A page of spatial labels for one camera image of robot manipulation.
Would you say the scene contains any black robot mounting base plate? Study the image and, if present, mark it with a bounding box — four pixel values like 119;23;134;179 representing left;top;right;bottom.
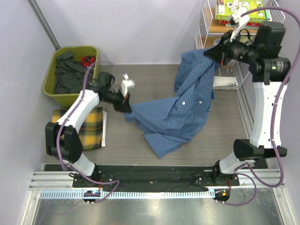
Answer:
72;165;240;188

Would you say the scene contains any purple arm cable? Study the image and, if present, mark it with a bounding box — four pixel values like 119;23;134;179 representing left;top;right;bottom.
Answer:
57;61;128;215
221;6;300;206

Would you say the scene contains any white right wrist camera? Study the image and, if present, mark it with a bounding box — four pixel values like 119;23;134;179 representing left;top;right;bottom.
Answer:
227;9;250;42

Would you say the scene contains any white slotted cable duct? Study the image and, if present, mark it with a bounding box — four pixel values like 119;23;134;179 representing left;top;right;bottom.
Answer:
39;189;215;200

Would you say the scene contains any white folded paper booklet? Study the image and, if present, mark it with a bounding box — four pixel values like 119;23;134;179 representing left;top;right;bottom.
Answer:
213;76;239;90

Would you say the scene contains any olive green plastic bin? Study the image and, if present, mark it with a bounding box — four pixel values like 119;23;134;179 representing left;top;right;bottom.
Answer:
43;46;100;108

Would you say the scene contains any red book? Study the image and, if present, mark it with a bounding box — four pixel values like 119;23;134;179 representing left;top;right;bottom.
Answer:
219;20;260;29

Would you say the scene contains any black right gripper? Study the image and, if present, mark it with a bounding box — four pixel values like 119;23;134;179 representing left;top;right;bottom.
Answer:
204;29;261;66

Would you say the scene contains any red black garment in bin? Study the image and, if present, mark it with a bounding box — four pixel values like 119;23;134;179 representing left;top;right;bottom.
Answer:
80;56;96;68

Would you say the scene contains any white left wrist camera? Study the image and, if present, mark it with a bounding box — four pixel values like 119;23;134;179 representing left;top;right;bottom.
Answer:
120;73;135;97

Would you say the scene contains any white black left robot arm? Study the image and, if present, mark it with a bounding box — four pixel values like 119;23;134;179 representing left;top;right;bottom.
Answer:
45;72;135;187

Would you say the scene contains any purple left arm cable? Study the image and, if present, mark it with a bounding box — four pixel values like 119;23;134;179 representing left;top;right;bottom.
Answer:
57;61;128;215

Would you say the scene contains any blue checked long sleeve shirt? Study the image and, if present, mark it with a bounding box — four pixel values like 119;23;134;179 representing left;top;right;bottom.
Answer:
124;49;219;158

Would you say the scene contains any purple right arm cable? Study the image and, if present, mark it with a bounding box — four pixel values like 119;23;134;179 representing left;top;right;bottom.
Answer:
221;6;300;206

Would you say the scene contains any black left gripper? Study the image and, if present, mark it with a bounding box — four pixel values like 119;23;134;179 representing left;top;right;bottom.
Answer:
101;87;132;113

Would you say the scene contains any white wire shelf rack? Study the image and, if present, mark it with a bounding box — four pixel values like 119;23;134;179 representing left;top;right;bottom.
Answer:
194;0;285;90

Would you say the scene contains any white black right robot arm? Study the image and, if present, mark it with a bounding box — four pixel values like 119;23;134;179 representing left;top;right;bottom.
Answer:
204;22;291;185

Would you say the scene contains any aluminium extrusion rail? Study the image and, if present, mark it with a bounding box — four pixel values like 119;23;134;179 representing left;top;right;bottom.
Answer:
30;169;280;190

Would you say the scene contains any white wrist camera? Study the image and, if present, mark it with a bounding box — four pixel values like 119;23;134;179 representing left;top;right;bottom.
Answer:
120;73;135;97
227;9;250;42

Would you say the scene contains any dark grey shirt in bin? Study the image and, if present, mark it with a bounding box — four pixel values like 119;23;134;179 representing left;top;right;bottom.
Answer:
53;51;87;94

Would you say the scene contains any folded yellow plaid shirt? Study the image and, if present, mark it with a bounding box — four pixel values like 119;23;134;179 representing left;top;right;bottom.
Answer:
51;107;107;150

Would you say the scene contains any blue white round tin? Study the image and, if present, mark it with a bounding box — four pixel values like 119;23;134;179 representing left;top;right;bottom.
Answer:
213;38;221;46

